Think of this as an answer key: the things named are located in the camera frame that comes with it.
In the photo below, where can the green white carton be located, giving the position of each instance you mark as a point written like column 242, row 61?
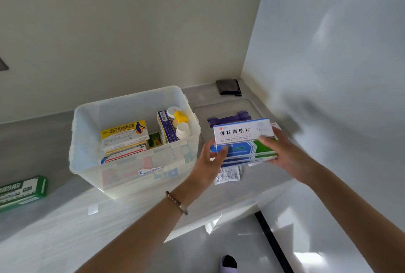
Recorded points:
column 22, row 191

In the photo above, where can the clear plastic storage bin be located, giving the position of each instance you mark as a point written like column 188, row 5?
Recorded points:
column 88, row 143

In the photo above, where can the person's right forearm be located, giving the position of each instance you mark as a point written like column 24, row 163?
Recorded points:
column 357, row 215

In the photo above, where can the person's left hand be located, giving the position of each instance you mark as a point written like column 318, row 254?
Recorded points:
column 204, row 171

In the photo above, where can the white blue medicine box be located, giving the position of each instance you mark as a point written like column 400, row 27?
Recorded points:
column 240, row 130

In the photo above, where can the white printed sachet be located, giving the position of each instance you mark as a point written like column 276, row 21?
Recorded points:
column 228, row 175

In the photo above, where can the person's right hand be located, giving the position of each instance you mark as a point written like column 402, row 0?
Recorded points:
column 292, row 158

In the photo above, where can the yellow white medicine box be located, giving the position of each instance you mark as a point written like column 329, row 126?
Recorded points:
column 124, row 133

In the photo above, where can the red white medicine box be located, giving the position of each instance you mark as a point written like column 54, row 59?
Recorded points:
column 126, row 153

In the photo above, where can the dark folded pouch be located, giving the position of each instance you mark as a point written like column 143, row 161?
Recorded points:
column 228, row 87

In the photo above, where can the white bottle yellow cap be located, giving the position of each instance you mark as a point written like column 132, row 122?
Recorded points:
column 181, row 117

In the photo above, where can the blue green medicine box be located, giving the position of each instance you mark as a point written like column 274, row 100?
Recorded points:
column 243, row 152

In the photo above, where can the person's slippered foot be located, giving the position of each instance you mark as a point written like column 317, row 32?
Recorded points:
column 228, row 264

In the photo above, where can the purple white medicine box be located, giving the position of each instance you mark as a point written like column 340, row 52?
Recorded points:
column 166, row 127

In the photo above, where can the bottle with white cap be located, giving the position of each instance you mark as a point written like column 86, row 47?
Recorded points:
column 172, row 112

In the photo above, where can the small green box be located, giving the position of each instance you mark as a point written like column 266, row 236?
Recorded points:
column 154, row 139

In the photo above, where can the person's right thumb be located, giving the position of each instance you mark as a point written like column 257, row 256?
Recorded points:
column 268, row 141

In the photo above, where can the person's left thumb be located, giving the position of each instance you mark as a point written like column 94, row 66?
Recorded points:
column 221, row 154

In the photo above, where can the white pill bottle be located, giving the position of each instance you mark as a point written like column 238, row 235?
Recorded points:
column 183, row 131

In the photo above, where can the person's left forearm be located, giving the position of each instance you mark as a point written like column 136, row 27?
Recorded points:
column 142, row 234

